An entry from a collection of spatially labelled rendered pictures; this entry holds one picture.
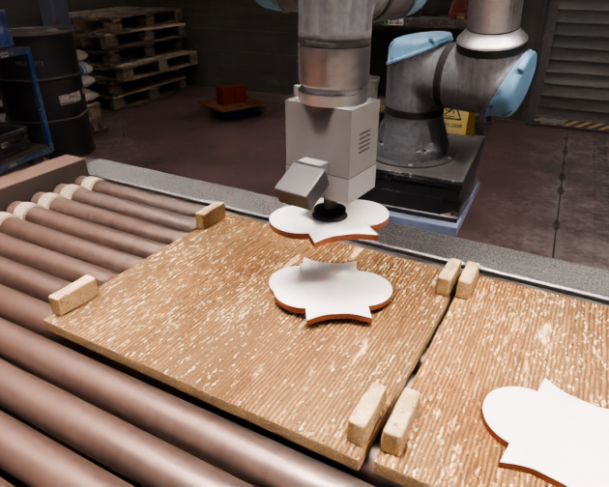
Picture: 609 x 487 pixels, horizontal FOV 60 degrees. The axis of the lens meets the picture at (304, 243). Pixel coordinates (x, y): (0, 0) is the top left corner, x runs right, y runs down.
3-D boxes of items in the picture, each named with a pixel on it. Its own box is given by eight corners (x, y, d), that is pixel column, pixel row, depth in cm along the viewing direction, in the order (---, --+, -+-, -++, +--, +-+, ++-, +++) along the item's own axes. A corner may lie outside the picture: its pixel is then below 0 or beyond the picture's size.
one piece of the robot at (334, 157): (248, 71, 51) (255, 220, 59) (325, 81, 47) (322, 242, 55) (315, 55, 60) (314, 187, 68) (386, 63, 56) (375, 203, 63)
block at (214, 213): (217, 214, 88) (217, 199, 87) (226, 216, 88) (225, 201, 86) (194, 228, 84) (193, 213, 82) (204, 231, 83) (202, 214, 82)
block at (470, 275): (464, 275, 71) (468, 258, 70) (478, 279, 70) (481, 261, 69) (453, 298, 66) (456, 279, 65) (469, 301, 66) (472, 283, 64)
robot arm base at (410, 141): (393, 132, 119) (396, 88, 113) (458, 145, 111) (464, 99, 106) (362, 155, 108) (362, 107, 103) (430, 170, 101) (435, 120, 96)
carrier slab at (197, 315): (222, 220, 90) (221, 212, 89) (461, 282, 72) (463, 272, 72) (45, 329, 63) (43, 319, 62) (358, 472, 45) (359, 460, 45)
